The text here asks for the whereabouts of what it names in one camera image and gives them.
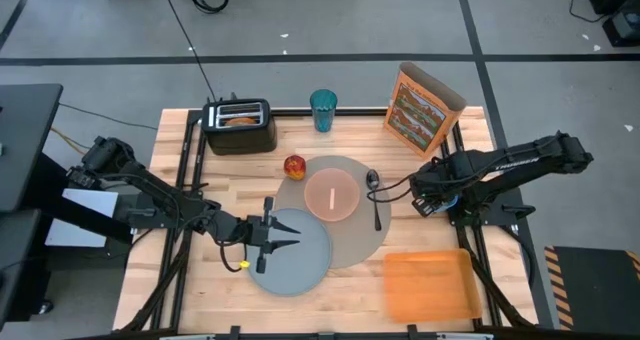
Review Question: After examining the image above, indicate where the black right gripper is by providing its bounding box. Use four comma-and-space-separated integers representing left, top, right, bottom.
410, 158, 460, 219

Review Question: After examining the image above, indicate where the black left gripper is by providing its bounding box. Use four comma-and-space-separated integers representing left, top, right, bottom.
243, 196, 302, 275

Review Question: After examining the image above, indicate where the black spoon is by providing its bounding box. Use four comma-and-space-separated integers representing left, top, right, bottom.
365, 168, 384, 232

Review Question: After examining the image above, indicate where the pink translucent bowl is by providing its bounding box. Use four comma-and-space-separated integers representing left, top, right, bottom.
303, 167, 362, 224

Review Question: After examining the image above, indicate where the red yellow apple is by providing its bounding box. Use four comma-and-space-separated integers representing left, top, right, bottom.
283, 154, 308, 182

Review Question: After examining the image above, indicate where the orange cereal box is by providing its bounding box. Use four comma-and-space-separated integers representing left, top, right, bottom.
383, 61, 469, 157

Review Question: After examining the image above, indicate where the grey round plate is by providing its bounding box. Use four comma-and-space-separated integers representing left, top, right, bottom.
246, 207, 333, 298

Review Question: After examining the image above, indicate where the tan round placemat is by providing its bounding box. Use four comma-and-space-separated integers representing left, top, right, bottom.
273, 154, 393, 270

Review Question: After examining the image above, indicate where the black two-slot toaster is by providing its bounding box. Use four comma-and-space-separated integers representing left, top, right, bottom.
201, 97, 278, 157

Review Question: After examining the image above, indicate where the teal ribbed plastic cup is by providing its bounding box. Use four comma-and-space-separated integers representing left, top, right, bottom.
308, 88, 339, 134

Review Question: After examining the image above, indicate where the black mat with yellow stripes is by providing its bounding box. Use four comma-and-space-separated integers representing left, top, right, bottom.
543, 244, 640, 334

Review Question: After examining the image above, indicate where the white flat panel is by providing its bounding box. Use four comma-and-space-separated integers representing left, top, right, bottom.
44, 187, 121, 249

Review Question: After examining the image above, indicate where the black desk top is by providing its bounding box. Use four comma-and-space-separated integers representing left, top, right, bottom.
0, 83, 64, 214

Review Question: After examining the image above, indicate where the black aluminium table frame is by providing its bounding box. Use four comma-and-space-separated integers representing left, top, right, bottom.
119, 107, 539, 340

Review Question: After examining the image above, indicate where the thin grey cable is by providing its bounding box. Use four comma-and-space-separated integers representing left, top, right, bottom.
58, 102, 159, 132

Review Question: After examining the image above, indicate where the black toaster power cable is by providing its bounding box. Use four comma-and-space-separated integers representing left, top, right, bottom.
158, 0, 218, 104

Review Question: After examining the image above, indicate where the yellow cable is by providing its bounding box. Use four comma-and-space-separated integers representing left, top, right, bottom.
49, 125, 92, 151

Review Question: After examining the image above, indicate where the black box with cable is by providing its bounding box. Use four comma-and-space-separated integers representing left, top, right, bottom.
601, 8, 640, 49

